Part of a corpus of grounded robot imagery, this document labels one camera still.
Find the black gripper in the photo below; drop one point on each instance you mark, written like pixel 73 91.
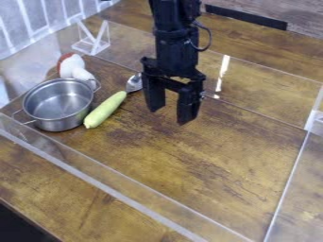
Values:
pixel 185 82

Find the green handled metal spoon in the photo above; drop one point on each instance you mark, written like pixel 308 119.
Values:
pixel 95 118

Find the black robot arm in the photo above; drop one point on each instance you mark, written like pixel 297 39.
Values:
pixel 177 34

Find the clear acrylic stand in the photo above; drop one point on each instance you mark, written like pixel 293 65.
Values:
pixel 90 44

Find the red and white toy mushroom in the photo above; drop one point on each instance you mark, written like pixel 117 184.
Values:
pixel 71 67

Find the stainless steel pot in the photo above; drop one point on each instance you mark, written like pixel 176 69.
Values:
pixel 58 103

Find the black strip on table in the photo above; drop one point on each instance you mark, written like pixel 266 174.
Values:
pixel 248 17

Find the clear acrylic front barrier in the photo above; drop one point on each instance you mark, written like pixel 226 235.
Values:
pixel 166 210

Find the clear acrylic barrier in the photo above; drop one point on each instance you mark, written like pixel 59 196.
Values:
pixel 298 219
pixel 166 210

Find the clear acrylic right barrier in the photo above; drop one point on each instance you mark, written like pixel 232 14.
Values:
pixel 298 219

